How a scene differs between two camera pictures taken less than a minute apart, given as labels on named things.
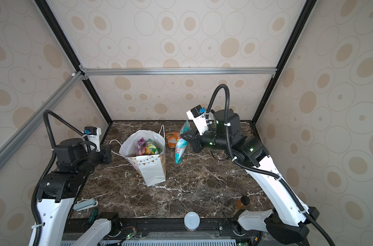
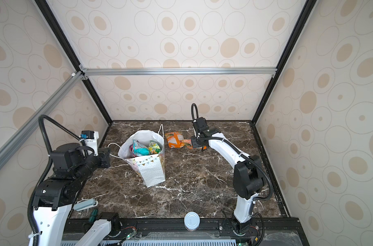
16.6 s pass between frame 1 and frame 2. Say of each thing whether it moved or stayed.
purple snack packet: moved
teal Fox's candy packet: moved
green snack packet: stayed
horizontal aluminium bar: stayed
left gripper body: stayed
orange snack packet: stayed
